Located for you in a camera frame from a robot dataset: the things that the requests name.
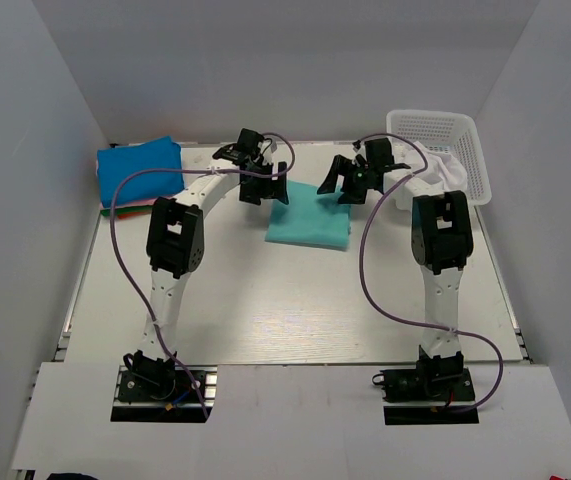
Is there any white plastic basket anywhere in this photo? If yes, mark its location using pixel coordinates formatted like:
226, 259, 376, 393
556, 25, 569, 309
386, 109, 492, 206

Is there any folded pink t shirt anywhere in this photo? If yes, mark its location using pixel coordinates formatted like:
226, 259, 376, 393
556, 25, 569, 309
115, 197, 157, 209

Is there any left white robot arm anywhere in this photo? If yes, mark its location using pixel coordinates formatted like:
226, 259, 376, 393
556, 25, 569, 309
138, 128, 294, 365

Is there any teal t shirt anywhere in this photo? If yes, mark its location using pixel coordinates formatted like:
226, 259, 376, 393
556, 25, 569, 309
265, 181, 351, 251

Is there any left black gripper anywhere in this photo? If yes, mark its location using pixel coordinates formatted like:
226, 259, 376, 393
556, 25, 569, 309
240, 160, 289, 205

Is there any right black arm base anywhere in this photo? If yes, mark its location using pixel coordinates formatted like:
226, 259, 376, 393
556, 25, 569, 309
372, 368, 479, 426

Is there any folded red t shirt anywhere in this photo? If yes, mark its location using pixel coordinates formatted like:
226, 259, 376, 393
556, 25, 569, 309
116, 209, 151, 220

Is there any white t shirt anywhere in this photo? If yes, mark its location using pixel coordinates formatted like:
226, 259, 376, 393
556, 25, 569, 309
402, 142, 468, 191

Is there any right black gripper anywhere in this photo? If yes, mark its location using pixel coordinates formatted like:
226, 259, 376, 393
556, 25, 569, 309
318, 155, 374, 205

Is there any folded green t shirt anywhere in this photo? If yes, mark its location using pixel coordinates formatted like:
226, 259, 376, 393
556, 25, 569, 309
114, 206, 152, 217

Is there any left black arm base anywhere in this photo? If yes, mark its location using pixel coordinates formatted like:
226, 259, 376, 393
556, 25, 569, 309
110, 366, 218, 424

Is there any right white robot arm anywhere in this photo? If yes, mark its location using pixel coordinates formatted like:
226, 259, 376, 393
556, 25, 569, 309
317, 134, 473, 399

